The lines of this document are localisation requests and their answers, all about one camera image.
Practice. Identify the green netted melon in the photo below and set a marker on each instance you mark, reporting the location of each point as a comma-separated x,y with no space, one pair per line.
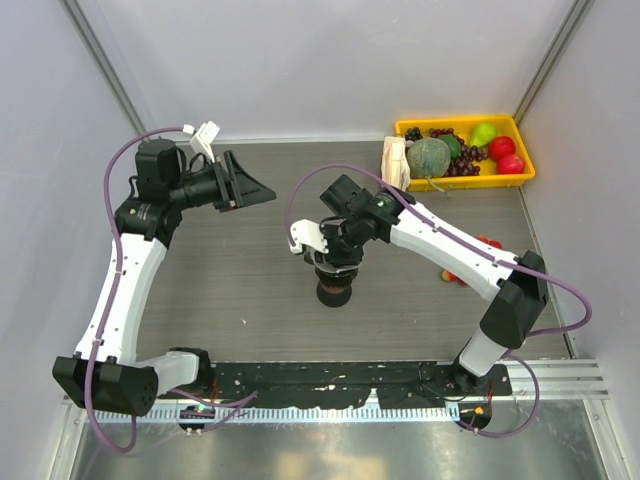
428,158

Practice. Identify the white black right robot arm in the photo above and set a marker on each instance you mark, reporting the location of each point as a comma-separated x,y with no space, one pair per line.
512,285

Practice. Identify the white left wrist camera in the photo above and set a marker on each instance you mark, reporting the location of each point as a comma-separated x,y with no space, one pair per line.
201,138

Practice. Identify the dark green glass dripper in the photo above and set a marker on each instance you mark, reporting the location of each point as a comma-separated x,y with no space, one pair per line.
310,259

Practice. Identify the red yellow lychee bunch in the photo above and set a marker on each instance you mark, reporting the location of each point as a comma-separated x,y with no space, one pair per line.
448,276

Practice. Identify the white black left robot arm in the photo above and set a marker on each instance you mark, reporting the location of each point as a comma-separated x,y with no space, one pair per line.
104,374

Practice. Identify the black grape bunch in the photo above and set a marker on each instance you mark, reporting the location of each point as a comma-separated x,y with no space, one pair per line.
413,134

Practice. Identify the orange white filter paper pack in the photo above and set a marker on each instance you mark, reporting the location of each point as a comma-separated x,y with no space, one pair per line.
395,169

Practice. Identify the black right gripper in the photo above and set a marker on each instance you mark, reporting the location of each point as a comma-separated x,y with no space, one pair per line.
339,259

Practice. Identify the red pink apple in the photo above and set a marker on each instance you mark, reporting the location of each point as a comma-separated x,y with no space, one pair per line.
510,165

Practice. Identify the white paper coffee filter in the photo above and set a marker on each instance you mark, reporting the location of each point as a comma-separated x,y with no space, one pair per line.
333,270

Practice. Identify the green pear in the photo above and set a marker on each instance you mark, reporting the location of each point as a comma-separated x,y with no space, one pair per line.
482,134

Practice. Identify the red black coffee server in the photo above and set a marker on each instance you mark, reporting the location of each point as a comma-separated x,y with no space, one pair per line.
334,295

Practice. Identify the dark red grape bunch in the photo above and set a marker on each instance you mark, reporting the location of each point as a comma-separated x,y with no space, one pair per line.
468,164

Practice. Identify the white slotted cable duct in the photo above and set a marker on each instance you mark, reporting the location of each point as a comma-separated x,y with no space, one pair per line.
183,412

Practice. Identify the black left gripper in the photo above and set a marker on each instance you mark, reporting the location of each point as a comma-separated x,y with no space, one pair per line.
239,189

